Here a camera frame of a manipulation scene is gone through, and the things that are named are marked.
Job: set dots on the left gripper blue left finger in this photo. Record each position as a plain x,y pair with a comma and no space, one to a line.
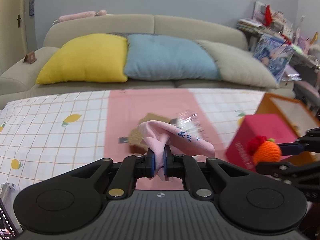
150,163

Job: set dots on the pink cloth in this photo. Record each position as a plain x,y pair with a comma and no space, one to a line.
157,134

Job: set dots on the pink plush on sofa back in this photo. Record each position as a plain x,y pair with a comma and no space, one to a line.
80,15

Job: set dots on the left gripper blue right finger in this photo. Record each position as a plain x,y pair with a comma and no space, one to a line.
167,162

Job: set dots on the blue pillow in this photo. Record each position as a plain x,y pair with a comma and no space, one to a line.
161,58

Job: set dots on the beige sofa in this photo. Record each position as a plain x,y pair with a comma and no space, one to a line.
19,81

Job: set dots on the beige pillow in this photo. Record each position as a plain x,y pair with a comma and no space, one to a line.
238,66

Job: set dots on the yellow pillow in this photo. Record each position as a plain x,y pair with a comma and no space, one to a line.
98,58

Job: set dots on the white plastic device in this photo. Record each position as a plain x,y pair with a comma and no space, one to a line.
9,191

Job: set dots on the brown plush toy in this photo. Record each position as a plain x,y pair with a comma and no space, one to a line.
135,137

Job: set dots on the clear plastic wrapper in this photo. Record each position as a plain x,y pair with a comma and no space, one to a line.
190,122

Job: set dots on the blue anime picture board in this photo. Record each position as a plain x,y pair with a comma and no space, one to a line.
275,54

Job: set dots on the lemon pattern pink tablecloth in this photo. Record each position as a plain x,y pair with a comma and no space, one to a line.
46,136

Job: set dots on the red box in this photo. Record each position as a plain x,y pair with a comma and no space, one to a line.
237,153

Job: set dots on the stack of books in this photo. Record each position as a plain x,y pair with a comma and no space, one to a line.
249,25

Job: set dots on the orange cardboard box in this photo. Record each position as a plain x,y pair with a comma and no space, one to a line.
284,119

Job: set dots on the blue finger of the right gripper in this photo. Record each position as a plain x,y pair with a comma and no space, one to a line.
276,170
292,148

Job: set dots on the brown phone stand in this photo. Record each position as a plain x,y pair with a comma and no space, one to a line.
30,58

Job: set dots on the orange crochet fruit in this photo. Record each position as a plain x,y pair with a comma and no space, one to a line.
263,150

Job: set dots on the cluttered desk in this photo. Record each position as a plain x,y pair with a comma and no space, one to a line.
283,28

